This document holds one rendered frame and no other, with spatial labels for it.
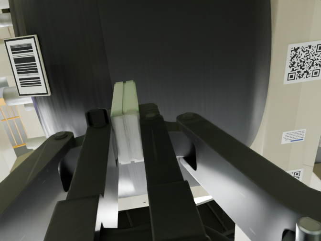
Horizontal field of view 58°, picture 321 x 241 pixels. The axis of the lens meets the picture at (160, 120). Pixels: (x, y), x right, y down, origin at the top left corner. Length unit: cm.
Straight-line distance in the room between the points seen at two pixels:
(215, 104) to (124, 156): 18
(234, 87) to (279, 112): 30
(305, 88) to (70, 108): 45
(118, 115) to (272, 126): 50
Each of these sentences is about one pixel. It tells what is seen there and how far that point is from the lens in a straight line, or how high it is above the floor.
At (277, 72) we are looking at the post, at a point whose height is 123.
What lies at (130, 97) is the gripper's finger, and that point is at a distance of 17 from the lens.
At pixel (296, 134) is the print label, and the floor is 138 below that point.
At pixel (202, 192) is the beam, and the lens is 105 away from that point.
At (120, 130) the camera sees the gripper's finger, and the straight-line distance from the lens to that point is 15.
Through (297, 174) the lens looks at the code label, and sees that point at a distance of 74.
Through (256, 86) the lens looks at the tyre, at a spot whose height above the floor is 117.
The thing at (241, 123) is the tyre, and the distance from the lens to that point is 36.
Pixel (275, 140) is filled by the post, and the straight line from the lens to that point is 65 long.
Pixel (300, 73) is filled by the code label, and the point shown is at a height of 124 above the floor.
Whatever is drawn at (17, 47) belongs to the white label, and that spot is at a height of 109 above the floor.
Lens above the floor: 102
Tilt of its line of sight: 30 degrees up
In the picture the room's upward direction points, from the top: 174 degrees clockwise
